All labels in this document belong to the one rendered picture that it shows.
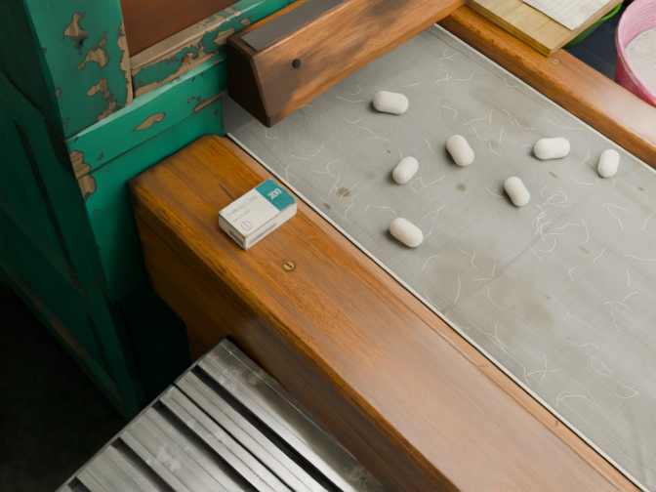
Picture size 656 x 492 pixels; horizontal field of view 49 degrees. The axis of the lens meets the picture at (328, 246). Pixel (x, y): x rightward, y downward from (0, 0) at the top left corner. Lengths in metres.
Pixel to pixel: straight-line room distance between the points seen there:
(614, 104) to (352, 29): 0.29
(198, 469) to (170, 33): 0.36
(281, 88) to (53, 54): 0.21
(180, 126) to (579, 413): 0.42
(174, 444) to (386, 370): 0.19
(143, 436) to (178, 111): 0.28
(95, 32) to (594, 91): 0.51
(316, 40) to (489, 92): 0.23
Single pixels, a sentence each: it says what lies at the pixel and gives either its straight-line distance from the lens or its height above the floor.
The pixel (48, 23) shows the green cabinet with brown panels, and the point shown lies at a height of 0.95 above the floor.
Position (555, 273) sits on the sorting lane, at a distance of 0.69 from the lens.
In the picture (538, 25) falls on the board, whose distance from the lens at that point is 0.87.
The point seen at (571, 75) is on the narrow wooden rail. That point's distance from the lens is 0.84.
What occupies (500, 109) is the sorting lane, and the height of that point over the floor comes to 0.74.
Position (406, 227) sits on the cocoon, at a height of 0.76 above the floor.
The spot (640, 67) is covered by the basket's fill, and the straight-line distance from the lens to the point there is 0.96.
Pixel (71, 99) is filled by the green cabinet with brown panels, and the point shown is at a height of 0.88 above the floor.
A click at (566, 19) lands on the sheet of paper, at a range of 0.89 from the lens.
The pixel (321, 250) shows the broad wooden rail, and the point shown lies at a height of 0.76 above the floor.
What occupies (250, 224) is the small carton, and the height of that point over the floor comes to 0.79.
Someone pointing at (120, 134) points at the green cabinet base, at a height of 0.82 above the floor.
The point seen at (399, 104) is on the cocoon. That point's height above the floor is 0.76.
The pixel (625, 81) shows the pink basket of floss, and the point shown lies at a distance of 0.90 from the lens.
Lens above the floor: 1.27
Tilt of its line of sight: 55 degrees down
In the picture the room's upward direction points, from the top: 9 degrees clockwise
